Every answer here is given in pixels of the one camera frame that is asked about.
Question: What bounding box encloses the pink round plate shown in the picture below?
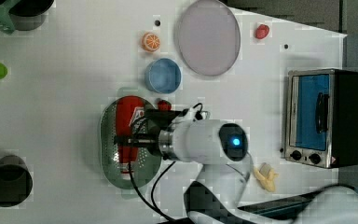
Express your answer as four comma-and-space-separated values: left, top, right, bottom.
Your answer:
176, 0, 241, 76

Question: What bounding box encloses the red ketchup bottle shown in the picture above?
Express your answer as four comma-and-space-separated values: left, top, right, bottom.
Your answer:
114, 96, 145, 180

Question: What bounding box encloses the orange slice toy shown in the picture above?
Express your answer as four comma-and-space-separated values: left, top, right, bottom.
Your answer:
141, 33, 160, 52

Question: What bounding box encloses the blue bowl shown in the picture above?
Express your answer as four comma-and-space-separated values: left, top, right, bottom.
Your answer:
145, 58, 182, 94

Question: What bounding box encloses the red strawberry far toy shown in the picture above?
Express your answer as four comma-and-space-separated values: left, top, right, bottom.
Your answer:
255, 24, 269, 39

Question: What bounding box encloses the red strawberry toy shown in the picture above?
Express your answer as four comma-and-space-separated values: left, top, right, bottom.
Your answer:
158, 99, 172, 111
255, 24, 269, 39

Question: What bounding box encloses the green oval strainer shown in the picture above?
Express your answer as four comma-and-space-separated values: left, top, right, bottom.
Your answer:
99, 98, 161, 189

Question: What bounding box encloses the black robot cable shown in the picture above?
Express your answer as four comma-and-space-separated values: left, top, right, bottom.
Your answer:
127, 155, 181, 223

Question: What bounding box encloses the black cylinder post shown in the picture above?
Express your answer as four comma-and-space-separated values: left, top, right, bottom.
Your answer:
0, 155, 33, 207
9, 0, 55, 31

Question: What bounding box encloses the black cylinder lower post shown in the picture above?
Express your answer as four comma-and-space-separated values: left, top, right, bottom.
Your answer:
0, 155, 33, 207

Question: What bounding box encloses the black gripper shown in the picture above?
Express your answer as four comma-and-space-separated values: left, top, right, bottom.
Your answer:
114, 108, 185, 156

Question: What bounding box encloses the peeled banana toy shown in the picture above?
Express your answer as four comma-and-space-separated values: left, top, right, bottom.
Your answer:
254, 162, 279, 192

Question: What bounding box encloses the toaster oven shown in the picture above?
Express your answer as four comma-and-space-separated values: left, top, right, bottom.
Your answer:
284, 69, 358, 169

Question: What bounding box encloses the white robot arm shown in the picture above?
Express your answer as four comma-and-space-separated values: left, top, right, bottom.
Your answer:
115, 104, 358, 224

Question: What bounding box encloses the black cylinder upper post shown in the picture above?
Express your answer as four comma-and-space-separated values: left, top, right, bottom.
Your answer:
9, 0, 55, 31

